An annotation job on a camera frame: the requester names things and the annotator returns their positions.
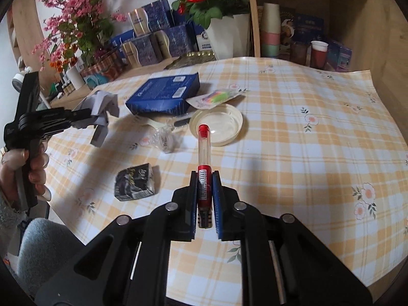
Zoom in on row of small brown bottles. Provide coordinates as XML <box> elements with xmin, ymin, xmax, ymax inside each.
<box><xmin>52</xmin><ymin>81</ymin><xmax>76</xmax><ymax>98</ymax></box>

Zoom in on clear packet colourful candy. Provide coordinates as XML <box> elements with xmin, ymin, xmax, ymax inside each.
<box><xmin>186</xmin><ymin>84</ymin><xmax>247</xmax><ymax>109</ymax></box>

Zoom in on gold leaf-shaped tray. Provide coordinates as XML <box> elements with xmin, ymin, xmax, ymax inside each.
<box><xmin>164</xmin><ymin>51</ymin><xmax>218</xmax><ymax>70</ymax></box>

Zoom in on round cream plastic lid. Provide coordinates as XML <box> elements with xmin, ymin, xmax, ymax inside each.
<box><xmin>189</xmin><ymin>106</ymin><xmax>243</xmax><ymax>147</ymax></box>

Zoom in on brown glass tumbler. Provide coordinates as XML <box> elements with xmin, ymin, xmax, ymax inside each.
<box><xmin>290</xmin><ymin>42</ymin><xmax>308</xmax><ymax>66</ymax></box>

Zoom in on wooden sideboard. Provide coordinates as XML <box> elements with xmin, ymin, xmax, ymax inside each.
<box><xmin>48</xmin><ymin>56</ymin><xmax>179</xmax><ymax>109</ymax></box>

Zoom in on person's left forearm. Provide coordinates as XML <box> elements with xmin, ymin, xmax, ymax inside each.
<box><xmin>0</xmin><ymin>191</ymin><xmax>20</xmax><ymax>232</ymax></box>

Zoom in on person's left hand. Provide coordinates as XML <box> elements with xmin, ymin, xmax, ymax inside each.
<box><xmin>0</xmin><ymin>143</ymin><xmax>52</xmax><ymax>203</ymax></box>

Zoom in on light blue fluffy pants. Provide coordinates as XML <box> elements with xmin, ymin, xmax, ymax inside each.
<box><xmin>17</xmin><ymin>218</ymin><xmax>87</xmax><ymax>295</ymax></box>

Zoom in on white standing fan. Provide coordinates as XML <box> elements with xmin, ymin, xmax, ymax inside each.
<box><xmin>12</xmin><ymin>67</ymin><xmax>34</xmax><ymax>92</ymax></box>

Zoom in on clear plastic wrapper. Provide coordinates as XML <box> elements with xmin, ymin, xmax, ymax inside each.
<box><xmin>152</xmin><ymin>127</ymin><xmax>183</xmax><ymax>154</ymax></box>

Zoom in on stack of pastel cups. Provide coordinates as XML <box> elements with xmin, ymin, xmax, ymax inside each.
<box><xmin>260</xmin><ymin>3</ymin><xmax>281</xmax><ymax>59</ymax></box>

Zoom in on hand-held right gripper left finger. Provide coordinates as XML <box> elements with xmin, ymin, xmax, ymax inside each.
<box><xmin>35</xmin><ymin>171</ymin><xmax>200</xmax><ymax>306</ymax></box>

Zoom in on red cup white liner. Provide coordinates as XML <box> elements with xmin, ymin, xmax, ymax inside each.
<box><xmin>311</xmin><ymin>41</ymin><xmax>329</xmax><ymax>69</ymax></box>

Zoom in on colourful scalloped tin planter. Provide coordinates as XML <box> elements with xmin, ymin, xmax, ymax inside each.
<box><xmin>80</xmin><ymin>51</ymin><xmax>127</xmax><ymax>88</ymax></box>

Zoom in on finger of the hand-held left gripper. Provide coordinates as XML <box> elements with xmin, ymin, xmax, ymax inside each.
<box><xmin>48</xmin><ymin>116</ymin><xmax>97</xmax><ymax>134</ymax></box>
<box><xmin>48</xmin><ymin>108</ymin><xmax>92</xmax><ymax>119</ymax></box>

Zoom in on pink blossom flower arrangement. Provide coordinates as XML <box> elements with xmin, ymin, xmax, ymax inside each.
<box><xmin>31</xmin><ymin>0</ymin><xmax>129</xmax><ymax>71</ymax></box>

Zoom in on red rose plant white pot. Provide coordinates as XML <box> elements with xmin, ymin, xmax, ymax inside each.
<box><xmin>167</xmin><ymin>0</ymin><xmax>251</xmax><ymax>61</ymax></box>

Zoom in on wooden shelf unit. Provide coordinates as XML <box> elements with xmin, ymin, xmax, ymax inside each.
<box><xmin>245</xmin><ymin>0</ymin><xmax>408</xmax><ymax>82</ymax></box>

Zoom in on blue box white label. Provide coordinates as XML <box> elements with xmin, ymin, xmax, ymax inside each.
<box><xmin>194</xmin><ymin>22</ymin><xmax>213</xmax><ymax>53</ymax></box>

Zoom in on blue purple cartoon carton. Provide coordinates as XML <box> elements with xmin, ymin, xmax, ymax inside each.
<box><xmin>325</xmin><ymin>40</ymin><xmax>353</xmax><ymax>72</ymax></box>

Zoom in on grey paper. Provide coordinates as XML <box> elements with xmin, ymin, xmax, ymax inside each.
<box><xmin>76</xmin><ymin>91</ymin><xmax>120</xmax><ymax>149</ymax></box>

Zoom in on clear tube red cap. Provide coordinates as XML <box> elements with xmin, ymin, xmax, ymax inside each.
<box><xmin>197</xmin><ymin>124</ymin><xmax>213</xmax><ymax>229</ymax></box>

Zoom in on white vase orange flowers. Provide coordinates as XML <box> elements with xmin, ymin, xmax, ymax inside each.
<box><xmin>49</xmin><ymin>58</ymin><xmax>85</xmax><ymax>90</ymax></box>

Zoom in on dark blue illustrated gift box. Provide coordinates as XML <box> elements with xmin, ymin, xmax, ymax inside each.
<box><xmin>280</xmin><ymin>6</ymin><xmax>324</xmax><ymax>44</ymax></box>

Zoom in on long blue tissue box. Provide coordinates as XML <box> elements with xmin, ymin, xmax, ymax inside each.
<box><xmin>110</xmin><ymin>29</ymin><xmax>136</xmax><ymax>47</ymax></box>

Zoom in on black wrapper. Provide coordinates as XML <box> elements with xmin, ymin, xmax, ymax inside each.
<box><xmin>115</xmin><ymin>163</ymin><xmax>157</xmax><ymax>201</ymax></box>

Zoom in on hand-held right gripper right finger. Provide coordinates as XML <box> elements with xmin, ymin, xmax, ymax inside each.
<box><xmin>212</xmin><ymin>170</ymin><xmax>373</xmax><ymax>306</ymax></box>

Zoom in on blue gold patterned gift box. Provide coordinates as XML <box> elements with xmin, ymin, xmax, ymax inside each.
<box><xmin>119</xmin><ymin>35</ymin><xmax>159</xmax><ymax>68</ymax></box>
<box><xmin>128</xmin><ymin>0</ymin><xmax>175</xmax><ymax>37</ymax></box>
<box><xmin>155</xmin><ymin>25</ymin><xmax>198</xmax><ymax>60</ymax></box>

